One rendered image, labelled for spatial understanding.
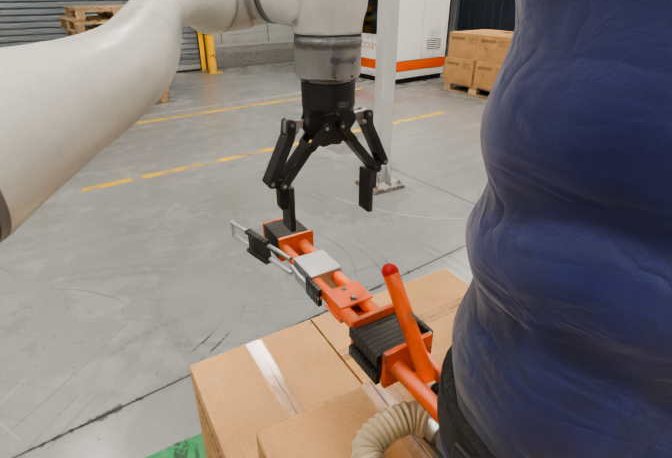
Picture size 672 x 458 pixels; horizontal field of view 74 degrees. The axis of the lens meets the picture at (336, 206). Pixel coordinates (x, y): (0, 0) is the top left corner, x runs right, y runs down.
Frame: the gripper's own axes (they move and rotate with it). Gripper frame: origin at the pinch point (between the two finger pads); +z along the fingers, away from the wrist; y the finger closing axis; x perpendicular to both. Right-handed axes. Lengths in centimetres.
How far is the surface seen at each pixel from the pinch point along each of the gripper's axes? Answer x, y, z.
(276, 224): 20.4, -1.0, 11.6
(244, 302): 139, 24, 122
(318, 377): 28, 12, 67
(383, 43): 234, 175, 5
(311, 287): -0.3, -3.6, 13.1
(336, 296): -5.1, -1.5, 12.5
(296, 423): -11.9, -12.4, 27.4
